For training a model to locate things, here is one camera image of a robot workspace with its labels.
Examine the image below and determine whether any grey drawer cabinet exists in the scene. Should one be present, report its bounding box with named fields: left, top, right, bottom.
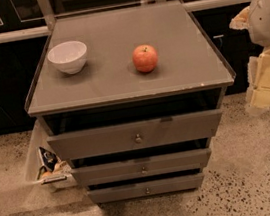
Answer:
left=26, top=1, right=235, bottom=196

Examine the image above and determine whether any red apple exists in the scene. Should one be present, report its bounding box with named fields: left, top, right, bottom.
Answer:
left=132, top=45, right=158, bottom=73

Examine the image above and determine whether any clear plastic storage bin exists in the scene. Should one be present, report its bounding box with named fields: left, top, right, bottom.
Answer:
left=24, top=121, right=77, bottom=191

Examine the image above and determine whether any grey top drawer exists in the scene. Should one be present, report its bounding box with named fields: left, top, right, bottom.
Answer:
left=47, top=110, right=222, bottom=160

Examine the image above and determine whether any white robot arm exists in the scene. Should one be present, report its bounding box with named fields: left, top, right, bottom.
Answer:
left=229, top=0, right=270, bottom=115

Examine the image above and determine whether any white ceramic bowl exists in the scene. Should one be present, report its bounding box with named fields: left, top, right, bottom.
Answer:
left=47, top=40, right=88, bottom=74

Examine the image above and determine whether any dark snack bag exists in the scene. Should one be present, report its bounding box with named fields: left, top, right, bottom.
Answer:
left=38, top=147, right=58, bottom=172

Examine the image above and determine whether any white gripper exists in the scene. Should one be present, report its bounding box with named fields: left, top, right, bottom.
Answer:
left=229, top=6, right=270, bottom=113

